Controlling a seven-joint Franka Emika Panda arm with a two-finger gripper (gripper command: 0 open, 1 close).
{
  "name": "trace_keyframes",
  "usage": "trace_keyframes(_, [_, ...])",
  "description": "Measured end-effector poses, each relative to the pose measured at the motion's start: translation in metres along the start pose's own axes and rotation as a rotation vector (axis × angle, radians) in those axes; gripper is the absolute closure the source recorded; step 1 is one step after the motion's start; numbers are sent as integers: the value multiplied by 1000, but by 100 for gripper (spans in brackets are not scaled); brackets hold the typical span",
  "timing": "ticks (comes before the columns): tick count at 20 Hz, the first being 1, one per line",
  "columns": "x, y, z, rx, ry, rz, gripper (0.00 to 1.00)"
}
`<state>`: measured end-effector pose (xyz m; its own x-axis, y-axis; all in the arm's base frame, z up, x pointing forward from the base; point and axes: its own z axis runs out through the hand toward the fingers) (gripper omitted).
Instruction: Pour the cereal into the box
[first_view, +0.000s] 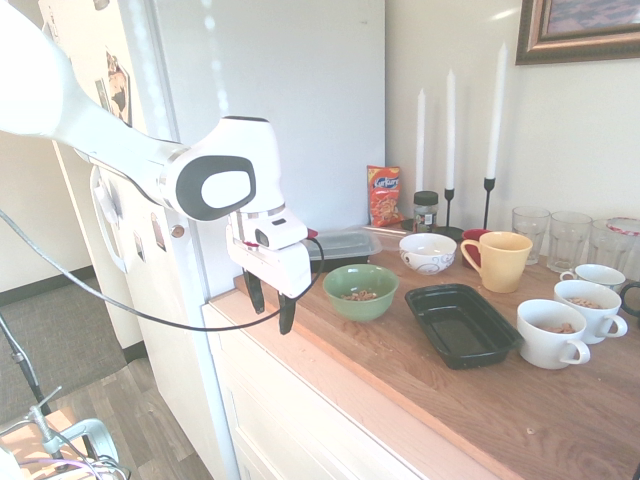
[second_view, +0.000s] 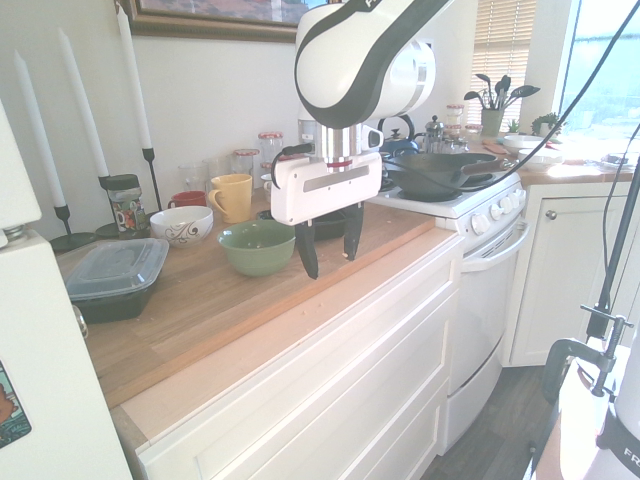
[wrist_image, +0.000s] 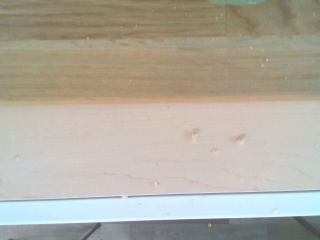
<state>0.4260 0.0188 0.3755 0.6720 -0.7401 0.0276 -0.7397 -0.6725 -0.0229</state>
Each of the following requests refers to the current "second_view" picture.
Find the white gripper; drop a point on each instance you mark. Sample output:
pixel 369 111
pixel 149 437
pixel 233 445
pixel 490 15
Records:
pixel 320 192

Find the green ceramic bowl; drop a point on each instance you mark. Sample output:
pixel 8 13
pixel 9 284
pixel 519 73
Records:
pixel 250 255

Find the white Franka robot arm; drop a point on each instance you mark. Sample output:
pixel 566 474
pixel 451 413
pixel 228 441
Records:
pixel 340 60

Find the small jar with red-checked lid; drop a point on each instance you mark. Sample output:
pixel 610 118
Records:
pixel 266 172

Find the yellow ceramic mug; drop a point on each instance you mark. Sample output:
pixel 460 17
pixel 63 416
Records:
pixel 235 197

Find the tall jar with red-checked lid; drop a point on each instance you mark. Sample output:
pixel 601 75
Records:
pixel 270 147

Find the glass jar with red-checked lid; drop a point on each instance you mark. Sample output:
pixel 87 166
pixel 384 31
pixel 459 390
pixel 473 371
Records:
pixel 246 161

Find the blue kettle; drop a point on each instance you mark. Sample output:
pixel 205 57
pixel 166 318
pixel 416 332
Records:
pixel 400 145

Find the clear glass tumbler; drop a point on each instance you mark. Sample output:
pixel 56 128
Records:
pixel 216 167
pixel 192 177

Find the red ceramic mug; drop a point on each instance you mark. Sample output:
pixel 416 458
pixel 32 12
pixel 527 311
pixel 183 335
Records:
pixel 190 199

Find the glass french press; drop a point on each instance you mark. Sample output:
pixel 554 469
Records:
pixel 434 135

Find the white drawer cabinet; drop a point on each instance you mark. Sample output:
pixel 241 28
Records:
pixel 310 390

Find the white bowl with swirl pattern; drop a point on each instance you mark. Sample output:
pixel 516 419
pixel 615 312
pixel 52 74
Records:
pixel 180 227

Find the white kitchen stove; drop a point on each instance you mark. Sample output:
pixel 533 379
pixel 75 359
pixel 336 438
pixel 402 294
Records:
pixel 480 300

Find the pale green utensil crock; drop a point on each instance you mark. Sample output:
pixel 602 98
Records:
pixel 492 122

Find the black kitchen utensil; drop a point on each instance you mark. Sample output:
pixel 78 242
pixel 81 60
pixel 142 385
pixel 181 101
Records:
pixel 522 92
pixel 483 82
pixel 473 95
pixel 503 86

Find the glass jar with black lid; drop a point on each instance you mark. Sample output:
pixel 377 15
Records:
pixel 125 210

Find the small green potted plant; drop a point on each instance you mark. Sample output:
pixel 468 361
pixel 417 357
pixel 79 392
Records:
pixel 513 126

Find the white serving bowl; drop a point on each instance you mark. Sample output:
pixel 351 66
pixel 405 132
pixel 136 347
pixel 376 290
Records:
pixel 522 141
pixel 539 159

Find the black container with clear lid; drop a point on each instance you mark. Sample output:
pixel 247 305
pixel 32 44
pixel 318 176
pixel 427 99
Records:
pixel 115 280

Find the white cabinet with metal knob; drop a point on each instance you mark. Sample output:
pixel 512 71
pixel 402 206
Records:
pixel 560 280

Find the black metal C-clamp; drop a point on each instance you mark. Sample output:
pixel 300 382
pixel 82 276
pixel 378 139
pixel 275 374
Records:
pixel 552 370

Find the tall white taper candle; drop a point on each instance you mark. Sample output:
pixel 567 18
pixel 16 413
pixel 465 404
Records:
pixel 132 75

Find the medium white taper candle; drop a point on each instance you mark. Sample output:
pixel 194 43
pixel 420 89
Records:
pixel 82 100

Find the white refrigerator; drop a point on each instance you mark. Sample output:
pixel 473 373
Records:
pixel 40 350

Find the short white taper candle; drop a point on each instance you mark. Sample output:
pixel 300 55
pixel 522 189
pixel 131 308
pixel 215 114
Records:
pixel 37 125

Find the colourful illustrated fridge magnet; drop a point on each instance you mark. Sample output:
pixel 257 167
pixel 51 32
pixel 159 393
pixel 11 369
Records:
pixel 12 405

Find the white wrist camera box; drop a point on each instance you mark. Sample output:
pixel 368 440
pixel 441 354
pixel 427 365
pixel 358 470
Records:
pixel 372 137

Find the framed picture with brown frame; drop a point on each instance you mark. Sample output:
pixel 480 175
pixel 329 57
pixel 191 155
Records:
pixel 200 29

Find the black camera stand pole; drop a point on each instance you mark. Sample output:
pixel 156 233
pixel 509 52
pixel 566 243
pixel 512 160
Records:
pixel 616 250

